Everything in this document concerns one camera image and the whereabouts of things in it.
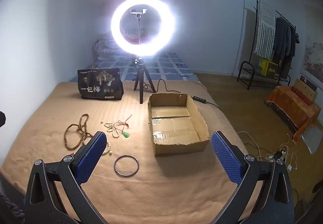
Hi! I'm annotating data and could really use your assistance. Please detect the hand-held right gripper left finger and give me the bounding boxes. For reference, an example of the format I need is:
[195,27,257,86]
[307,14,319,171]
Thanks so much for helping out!
[25,131,108,224]

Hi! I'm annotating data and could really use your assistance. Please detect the black clothes rack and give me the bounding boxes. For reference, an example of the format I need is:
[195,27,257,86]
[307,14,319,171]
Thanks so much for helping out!
[237,0,297,89]

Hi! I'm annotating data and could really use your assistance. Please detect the green pendant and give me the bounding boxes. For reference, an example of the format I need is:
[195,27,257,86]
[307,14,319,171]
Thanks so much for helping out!
[116,114,133,139]

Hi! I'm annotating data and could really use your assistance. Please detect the white cables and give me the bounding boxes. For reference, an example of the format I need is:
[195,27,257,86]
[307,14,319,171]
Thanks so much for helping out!
[237,131,290,161]

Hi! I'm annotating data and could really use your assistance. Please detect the dark hanging clothes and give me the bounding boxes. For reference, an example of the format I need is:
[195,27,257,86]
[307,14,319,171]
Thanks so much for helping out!
[273,17,299,78]

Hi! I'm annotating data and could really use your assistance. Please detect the folded patterned quilt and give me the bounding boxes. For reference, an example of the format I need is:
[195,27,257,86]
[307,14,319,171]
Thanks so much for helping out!
[92,32,142,62]

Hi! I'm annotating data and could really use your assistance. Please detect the orange cloth covered box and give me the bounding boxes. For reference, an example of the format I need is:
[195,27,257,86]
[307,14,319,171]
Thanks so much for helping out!
[265,85,321,142]

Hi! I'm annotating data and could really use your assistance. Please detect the black ring light cable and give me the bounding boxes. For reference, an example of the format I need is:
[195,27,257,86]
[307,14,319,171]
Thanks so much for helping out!
[143,79,219,108]

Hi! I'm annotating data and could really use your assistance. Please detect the white power strip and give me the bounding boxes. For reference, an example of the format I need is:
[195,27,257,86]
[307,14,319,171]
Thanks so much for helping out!
[265,148,293,171]

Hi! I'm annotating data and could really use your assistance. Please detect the metal bangle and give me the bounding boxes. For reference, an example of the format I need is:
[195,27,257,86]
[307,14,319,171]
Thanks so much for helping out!
[113,155,139,177]

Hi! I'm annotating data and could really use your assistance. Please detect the cardboard box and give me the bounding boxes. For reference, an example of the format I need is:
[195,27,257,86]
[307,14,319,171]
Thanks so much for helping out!
[147,92,210,156]

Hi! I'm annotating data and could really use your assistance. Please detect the phone holder on pole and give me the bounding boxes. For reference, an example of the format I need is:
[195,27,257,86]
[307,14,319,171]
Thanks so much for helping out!
[130,8,148,45]

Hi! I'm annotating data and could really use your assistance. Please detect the brown wooden bead necklace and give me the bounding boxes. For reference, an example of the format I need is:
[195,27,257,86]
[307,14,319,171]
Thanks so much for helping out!
[64,113,92,150]

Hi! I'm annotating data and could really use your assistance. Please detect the clear plastic sheet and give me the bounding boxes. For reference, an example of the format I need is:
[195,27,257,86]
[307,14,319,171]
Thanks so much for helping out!
[300,126,323,154]

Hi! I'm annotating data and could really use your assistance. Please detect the white ring light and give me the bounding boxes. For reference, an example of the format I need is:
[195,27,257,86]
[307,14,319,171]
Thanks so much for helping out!
[111,0,180,58]

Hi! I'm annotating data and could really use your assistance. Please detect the landscape wall poster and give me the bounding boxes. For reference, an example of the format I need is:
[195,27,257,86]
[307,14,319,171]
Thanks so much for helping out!
[300,4,323,86]

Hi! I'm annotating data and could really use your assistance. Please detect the white bead bracelet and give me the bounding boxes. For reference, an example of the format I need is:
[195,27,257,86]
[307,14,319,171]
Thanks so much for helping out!
[102,142,114,156]

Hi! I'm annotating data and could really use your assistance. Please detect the blue checkered bedsheet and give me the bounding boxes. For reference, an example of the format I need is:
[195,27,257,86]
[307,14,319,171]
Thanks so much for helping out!
[69,51,200,82]

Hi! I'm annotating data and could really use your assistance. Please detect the brown cardboard piece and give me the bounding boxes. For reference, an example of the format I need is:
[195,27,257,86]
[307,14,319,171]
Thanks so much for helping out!
[294,78,318,99]

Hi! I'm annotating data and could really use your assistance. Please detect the black tripod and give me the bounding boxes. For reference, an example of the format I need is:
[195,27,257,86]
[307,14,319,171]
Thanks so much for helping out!
[133,55,155,104]

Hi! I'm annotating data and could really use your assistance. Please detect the black printed bag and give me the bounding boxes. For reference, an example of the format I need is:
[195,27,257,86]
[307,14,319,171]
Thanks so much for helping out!
[77,68,124,100]

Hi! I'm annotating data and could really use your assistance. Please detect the cream bead strand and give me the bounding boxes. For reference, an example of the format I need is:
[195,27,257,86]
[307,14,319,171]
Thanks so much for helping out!
[101,119,125,139]

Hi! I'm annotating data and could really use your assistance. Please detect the dark red box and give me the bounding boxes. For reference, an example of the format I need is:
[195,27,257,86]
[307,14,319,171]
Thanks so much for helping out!
[293,86,316,106]

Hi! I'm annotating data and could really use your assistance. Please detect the striped towel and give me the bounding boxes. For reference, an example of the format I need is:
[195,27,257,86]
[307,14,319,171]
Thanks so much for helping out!
[255,1,277,59]

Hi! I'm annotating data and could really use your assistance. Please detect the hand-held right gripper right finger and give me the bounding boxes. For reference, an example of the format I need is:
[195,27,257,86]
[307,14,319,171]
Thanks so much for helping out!
[211,131,295,224]

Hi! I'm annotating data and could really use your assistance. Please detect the yellow box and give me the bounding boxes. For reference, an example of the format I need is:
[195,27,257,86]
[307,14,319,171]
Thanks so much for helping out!
[260,59,278,77]

